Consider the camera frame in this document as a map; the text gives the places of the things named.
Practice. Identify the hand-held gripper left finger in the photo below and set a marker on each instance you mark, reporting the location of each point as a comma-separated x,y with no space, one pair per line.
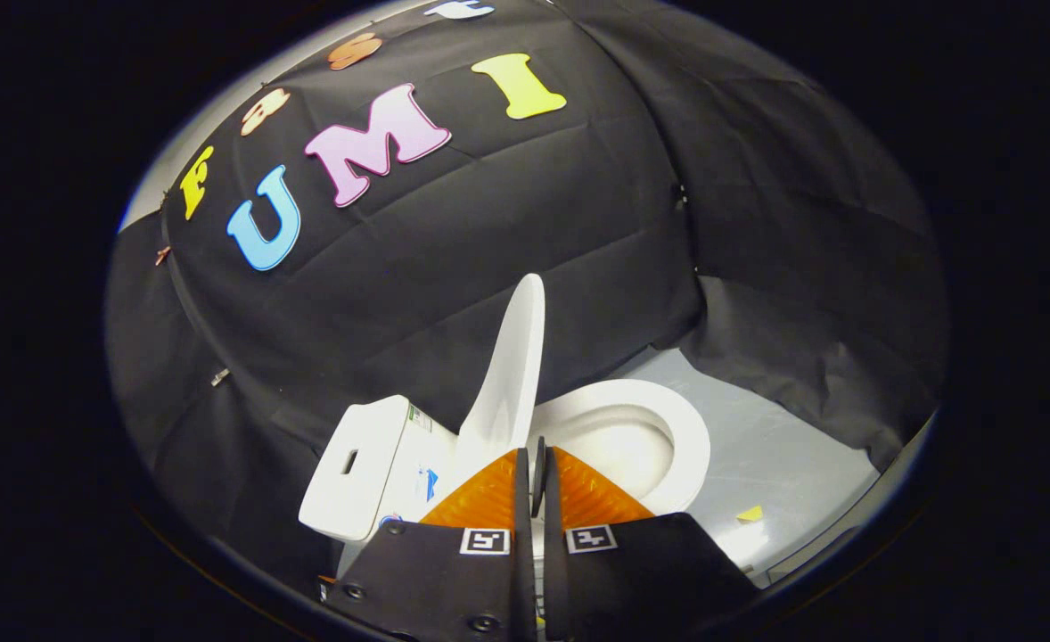
454,580

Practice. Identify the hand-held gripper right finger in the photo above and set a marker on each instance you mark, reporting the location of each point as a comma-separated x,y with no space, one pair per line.
641,580

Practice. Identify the white toilet lid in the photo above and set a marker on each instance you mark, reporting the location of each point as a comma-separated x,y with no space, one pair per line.
512,374

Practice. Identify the white toilet tank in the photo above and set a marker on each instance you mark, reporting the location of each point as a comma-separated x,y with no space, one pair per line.
356,464

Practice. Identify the white toilet bowl with seat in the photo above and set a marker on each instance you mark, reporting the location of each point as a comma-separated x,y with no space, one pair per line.
668,428

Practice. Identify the small yellow paper scrap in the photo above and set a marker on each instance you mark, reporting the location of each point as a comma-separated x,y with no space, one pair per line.
750,514

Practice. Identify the small silver clip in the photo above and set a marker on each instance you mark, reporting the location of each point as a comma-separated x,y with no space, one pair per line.
219,377

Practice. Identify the black backdrop cloth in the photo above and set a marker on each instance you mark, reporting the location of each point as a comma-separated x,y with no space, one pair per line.
489,232

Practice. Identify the small red clip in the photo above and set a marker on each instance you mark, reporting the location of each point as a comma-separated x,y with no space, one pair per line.
162,256

